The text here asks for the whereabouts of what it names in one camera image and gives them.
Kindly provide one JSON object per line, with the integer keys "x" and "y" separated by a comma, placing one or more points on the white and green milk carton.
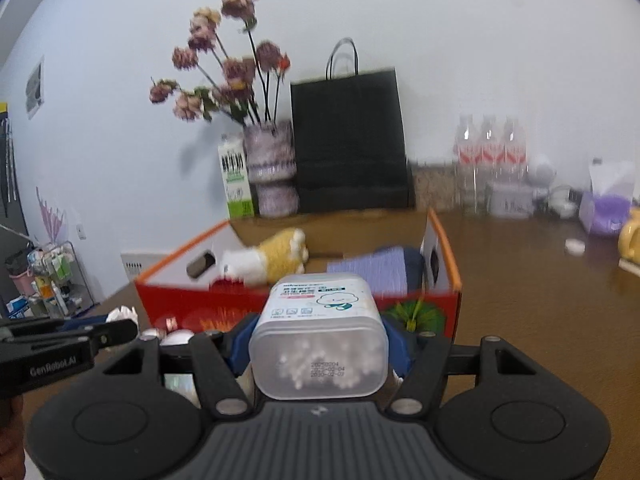
{"x": 235, "y": 180}

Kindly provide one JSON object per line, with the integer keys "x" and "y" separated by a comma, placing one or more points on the white stick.
{"x": 630, "y": 266}

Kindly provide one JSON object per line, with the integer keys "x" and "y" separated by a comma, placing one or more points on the brown wooden desktop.
{"x": 525, "y": 300}

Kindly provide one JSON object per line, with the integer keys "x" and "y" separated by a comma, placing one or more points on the wall picture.
{"x": 35, "y": 90}

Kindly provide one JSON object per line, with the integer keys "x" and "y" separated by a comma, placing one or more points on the red label water bottle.
{"x": 489, "y": 155}
{"x": 514, "y": 155}
{"x": 466, "y": 160}

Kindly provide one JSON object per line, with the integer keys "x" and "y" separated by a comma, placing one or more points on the clear cotton swab box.
{"x": 320, "y": 340}

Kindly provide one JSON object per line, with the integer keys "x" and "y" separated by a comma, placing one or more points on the black panel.
{"x": 10, "y": 175}

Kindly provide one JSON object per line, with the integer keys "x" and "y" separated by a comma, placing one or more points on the purple tissue pack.
{"x": 605, "y": 210}

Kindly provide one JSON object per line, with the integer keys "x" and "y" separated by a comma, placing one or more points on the pink marbled vase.
{"x": 270, "y": 170}

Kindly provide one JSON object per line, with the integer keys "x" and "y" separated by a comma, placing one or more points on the blue carton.
{"x": 17, "y": 306}

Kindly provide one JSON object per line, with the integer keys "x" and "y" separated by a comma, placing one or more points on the small white cap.
{"x": 575, "y": 246}

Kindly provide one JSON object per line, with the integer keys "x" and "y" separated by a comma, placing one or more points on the white paper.
{"x": 122, "y": 314}

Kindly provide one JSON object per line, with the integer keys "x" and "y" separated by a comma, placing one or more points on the white round jar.
{"x": 177, "y": 338}

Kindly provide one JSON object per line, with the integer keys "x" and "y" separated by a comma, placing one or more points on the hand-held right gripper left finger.
{"x": 242, "y": 347}

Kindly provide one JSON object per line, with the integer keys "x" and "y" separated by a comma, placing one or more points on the yellow mug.
{"x": 631, "y": 240}

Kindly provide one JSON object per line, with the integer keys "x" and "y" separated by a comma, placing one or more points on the black paper bag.
{"x": 350, "y": 145}

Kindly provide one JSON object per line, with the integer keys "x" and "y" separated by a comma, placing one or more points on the white and yellow plush toy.
{"x": 272, "y": 257}

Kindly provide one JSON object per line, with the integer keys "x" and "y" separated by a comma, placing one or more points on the purple cloth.
{"x": 367, "y": 270}

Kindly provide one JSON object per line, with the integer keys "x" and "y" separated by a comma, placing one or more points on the white wall socket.
{"x": 80, "y": 232}

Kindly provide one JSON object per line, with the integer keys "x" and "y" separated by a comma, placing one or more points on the clear seed container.
{"x": 435, "y": 185}

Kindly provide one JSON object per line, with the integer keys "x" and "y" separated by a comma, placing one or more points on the white charger plugs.
{"x": 562, "y": 202}

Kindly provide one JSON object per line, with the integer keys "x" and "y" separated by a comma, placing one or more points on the iridescent plastic bag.
{"x": 180, "y": 387}

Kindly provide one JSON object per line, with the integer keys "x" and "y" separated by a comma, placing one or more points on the person's left hand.
{"x": 10, "y": 445}

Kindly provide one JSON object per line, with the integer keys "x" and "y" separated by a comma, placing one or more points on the dried rose bouquet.
{"x": 230, "y": 65}

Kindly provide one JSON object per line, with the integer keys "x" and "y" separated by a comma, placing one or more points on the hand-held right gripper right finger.
{"x": 400, "y": 347}

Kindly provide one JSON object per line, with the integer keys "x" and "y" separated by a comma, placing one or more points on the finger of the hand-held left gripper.
{"x": 117, "y": 332}
{"x": 90, "y": 321}

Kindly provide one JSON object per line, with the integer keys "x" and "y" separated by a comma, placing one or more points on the pink bucket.
{"x": 20, "y": 272}

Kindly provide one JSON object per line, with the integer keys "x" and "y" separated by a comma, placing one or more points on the red cardboard box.
{"x": 200, "y": 310}

